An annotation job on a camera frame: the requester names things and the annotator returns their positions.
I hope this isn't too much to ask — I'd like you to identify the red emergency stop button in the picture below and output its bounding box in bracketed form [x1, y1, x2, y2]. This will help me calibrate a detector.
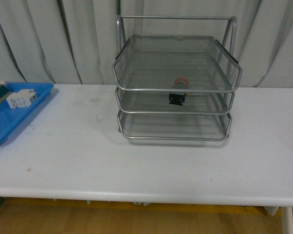
[168, 77, 189, 106]

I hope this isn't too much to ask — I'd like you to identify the silver mesh tray rack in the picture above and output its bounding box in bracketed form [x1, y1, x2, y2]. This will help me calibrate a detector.
[112, 15, 242, 141]

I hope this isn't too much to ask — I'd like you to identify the white curtain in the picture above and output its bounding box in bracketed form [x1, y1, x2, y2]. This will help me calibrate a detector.
[0, 0, 293, 93]

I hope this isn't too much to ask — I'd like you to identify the white circuit breaker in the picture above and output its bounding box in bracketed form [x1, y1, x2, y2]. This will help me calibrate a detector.
[6, 89, 38, 109]

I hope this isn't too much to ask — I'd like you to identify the blue plastic tray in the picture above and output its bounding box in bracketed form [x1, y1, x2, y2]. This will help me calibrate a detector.
[0, 82, 54, 145]

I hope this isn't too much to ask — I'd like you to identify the white table leg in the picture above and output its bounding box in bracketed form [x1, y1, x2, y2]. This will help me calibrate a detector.
[281, 207, 293, 234]

